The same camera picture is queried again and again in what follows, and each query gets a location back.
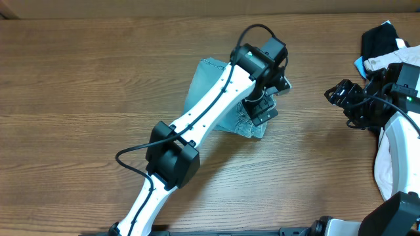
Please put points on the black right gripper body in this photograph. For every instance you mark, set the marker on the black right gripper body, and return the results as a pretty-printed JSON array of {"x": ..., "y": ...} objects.
[{"x": 363, "y": 114}]

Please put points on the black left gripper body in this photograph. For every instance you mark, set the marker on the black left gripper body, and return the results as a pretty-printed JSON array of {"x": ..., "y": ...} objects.
[{"x": 260, "y": 111}]

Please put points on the light blue denim shorts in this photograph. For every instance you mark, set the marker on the light blue denim shorts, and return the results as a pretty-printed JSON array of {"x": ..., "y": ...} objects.
[{"x": 236, "y": 120}]

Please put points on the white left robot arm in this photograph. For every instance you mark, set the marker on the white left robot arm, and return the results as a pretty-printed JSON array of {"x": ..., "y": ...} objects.
[{"x": 250, "y": 79}]

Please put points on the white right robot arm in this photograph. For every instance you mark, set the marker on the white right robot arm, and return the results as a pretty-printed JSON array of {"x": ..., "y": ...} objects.
[{"x": 389, "y": 101}]

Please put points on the light blue garment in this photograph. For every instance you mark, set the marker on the light blue garment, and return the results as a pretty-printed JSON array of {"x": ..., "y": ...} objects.
[{"x": 359, "y": 65}]

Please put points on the beige trousers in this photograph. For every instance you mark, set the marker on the beige trousers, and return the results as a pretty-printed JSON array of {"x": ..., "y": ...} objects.
[{"x": 396, "y": 165}]

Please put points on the black folded garment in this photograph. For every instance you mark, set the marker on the black folded garment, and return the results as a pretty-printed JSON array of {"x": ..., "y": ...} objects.
[{"x": 380, "y": 41}]

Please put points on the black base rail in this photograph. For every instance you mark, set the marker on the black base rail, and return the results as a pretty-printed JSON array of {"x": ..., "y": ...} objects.
[{"x": 283, "y": 231}]

